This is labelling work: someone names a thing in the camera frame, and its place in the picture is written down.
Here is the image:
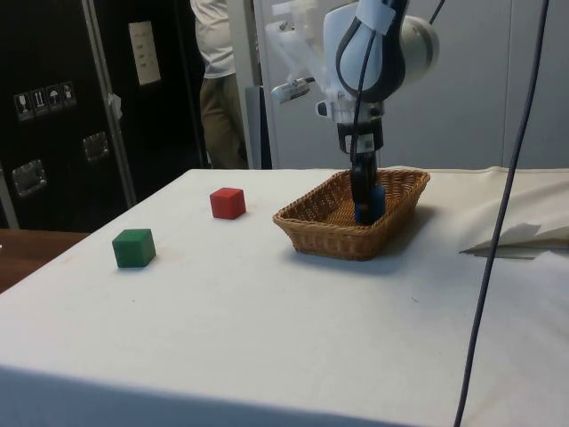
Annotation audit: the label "black cable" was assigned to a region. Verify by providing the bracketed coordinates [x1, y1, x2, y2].
[453, 0, 552, 427]
[335, 0, 404, 166]

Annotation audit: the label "black cabinet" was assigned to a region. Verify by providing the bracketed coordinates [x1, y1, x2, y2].
[0, 0, 211, 233]

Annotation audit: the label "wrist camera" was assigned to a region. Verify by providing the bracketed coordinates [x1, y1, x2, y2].
[316, 91, 386, 125]

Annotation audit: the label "wicker basket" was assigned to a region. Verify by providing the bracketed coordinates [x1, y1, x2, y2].
[272, 167, 431, 262]

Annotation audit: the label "green cube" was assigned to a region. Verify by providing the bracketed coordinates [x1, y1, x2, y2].
[111, 228, 157, 270]

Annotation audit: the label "red cube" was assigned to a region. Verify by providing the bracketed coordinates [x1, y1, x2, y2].
[209, 187, 247, 220]

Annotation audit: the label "pale lockers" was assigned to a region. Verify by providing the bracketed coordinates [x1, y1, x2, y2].
[235, 0, 569, 173]

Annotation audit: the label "person in white shirt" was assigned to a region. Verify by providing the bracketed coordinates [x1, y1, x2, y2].
[189, 0, 250, 170]

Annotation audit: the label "blue cube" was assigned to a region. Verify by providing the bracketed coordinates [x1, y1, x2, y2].
[355, 185, 387, 223]

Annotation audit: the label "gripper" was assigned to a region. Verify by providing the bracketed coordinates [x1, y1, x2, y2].
[335, 118, 387, 225]

